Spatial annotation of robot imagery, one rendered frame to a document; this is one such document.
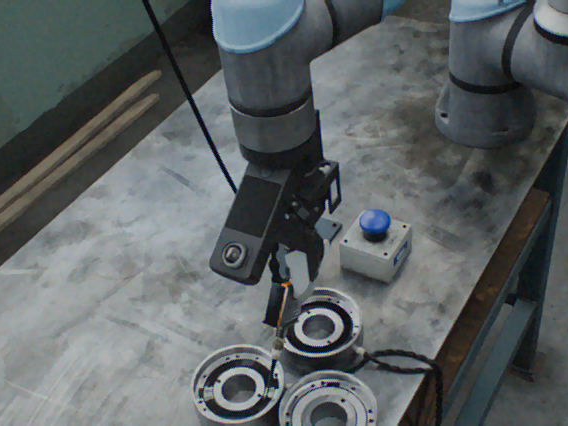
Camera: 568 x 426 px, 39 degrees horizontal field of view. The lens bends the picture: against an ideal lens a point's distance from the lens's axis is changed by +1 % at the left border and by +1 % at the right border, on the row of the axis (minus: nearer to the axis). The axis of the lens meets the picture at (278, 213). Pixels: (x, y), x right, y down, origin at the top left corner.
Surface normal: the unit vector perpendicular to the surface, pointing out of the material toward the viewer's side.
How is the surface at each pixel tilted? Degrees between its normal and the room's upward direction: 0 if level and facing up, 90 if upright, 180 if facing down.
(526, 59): 82
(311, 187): 0
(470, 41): 90
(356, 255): 90
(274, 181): 32
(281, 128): 90
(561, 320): 0
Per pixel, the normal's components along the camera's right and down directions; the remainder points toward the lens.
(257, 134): -0.32, 0.65
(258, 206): -0.35, -0.29
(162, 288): -0.11, -0.74
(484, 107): -0.22, 0.41
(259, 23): 0.01, 0.64
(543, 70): -0.76, 0.54
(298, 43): 0.68, 0.38
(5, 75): 0.85, 0.28
